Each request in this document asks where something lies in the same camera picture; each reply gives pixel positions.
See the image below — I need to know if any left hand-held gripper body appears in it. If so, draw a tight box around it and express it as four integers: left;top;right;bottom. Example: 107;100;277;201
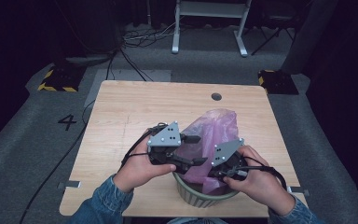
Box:
147;120;185;174

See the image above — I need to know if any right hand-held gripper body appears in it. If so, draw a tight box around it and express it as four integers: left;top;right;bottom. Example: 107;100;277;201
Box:
210;138;248;182

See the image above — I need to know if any pink plastic bag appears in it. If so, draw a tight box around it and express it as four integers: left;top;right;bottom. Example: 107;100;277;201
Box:
175;107;241;195

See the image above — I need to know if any green plastic bucket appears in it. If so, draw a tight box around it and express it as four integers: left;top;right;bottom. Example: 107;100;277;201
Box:
172;171;241;209

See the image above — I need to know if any person's left hand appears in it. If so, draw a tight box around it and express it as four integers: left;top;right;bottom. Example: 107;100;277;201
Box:
113;132;177;194

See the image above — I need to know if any person's right hand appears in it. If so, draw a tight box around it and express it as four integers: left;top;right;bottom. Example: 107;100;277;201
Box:
223;145;296;217

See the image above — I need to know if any black tripod stand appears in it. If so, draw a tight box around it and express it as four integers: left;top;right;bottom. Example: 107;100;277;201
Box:
251;12;296;57

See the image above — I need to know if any left hand-held gripper black cable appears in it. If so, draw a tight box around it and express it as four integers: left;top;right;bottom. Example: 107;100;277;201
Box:
119;122;169;172

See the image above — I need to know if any hand-held gripper black cable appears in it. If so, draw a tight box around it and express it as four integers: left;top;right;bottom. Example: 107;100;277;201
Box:
227;155;288;191
119;122;169;172

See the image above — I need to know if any right hand-held gripper black cable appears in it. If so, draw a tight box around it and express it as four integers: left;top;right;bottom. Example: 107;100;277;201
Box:
227;155;288;191

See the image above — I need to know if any grey table edge bracket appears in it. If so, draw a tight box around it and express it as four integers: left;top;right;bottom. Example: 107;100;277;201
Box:
286;186;310;197
57;180;82;189

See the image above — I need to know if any black yellow striped base plate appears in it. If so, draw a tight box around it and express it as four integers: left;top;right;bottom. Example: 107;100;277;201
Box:
37;63;87;93
257;69;300;96

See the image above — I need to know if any bundle of floor cables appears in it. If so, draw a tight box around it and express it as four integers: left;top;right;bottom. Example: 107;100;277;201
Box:
120;21;181;50

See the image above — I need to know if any long black floor cable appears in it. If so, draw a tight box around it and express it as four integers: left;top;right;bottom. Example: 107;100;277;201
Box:
18;99;97;224

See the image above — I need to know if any white metal desk frame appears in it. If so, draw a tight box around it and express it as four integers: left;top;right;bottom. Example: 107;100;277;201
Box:
171;0;253;58

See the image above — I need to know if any grey padded post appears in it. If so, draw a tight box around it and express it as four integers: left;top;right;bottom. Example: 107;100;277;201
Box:
281;0;339;76

